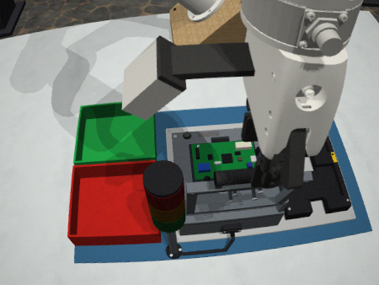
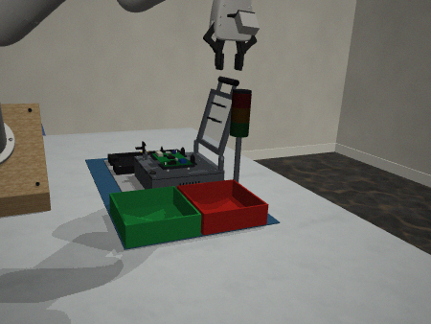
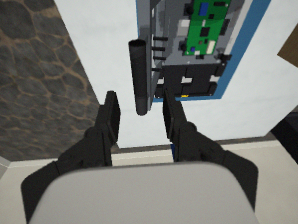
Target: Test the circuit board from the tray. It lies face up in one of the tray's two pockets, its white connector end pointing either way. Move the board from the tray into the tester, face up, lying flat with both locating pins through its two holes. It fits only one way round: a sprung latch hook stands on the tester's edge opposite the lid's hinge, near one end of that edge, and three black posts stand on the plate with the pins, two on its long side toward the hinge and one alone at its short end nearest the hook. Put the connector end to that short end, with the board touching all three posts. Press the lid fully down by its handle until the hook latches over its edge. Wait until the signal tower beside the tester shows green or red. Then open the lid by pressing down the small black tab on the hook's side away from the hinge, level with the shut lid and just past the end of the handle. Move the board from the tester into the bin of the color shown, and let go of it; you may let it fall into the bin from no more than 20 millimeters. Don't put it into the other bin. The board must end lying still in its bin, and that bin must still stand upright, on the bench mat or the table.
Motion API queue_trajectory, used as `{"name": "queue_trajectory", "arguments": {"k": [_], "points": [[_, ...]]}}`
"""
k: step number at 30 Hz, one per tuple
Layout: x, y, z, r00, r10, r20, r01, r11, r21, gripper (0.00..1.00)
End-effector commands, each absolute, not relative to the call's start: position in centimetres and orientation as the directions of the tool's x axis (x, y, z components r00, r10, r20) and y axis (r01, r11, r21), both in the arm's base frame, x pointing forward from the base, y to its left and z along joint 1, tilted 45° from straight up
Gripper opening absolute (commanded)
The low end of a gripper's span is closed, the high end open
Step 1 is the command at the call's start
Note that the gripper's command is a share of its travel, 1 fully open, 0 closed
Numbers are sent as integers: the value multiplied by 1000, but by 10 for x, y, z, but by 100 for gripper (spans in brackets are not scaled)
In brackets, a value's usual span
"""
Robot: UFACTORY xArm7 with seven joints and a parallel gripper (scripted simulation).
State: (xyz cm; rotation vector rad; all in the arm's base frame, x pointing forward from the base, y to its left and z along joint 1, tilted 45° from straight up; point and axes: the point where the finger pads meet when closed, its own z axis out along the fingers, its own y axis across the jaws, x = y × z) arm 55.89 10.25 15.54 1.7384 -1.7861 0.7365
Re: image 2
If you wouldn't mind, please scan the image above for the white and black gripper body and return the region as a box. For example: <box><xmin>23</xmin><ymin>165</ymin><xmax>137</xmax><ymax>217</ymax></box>
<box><xmin>209</xmin><ymin>0</ymin><xmax>252</xmax><ymax>41</ymax></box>

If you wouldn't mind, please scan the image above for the green circuit board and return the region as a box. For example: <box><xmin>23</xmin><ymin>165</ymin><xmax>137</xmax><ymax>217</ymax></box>
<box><xmin>152</xmin><ymin>150</ymin><xmax>192</xmax><ymax>167</ymax></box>

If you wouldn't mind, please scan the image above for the red open bin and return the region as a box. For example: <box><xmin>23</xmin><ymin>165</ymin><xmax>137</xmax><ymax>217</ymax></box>
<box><xmin>177</xmin><ymin>179</ymin><xmax>268</xmax><ymax>235</ymax></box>

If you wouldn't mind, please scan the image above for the green open-top bin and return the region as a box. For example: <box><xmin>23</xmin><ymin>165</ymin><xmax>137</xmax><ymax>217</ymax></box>
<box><xmin>109</xmin><ymin>186</ymin><xmax>201</xmax><ymax>248</ymax></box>

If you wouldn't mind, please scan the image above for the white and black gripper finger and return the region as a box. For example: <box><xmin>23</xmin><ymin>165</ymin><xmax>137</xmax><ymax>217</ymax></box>
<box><xmin>203</xmin><ymin>22</ymin><xmax>225</xmax><ymax>70</ymax></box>
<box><xmin>235</xmin><ymin>35</ymin><xmax>257</xmax><ymax>71</ymax></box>

